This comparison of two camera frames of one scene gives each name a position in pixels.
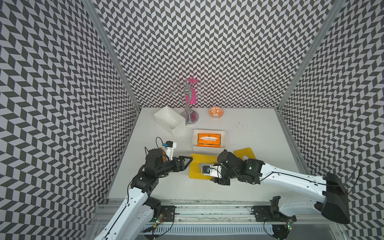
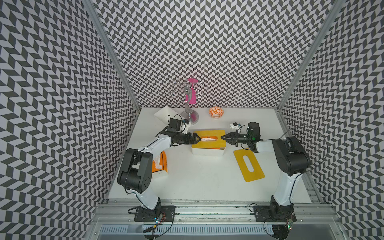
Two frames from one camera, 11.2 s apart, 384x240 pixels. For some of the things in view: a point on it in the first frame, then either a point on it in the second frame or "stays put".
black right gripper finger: [221, 181] → [231, 140]
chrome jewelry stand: [187, 89] stays put
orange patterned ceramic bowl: [216, 112] stays put
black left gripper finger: [184, 167] → [193, 140]
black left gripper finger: [186, 157] → [194, 137]
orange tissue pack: [212, 140] stays put
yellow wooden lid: [195, 159] → [220, 144]
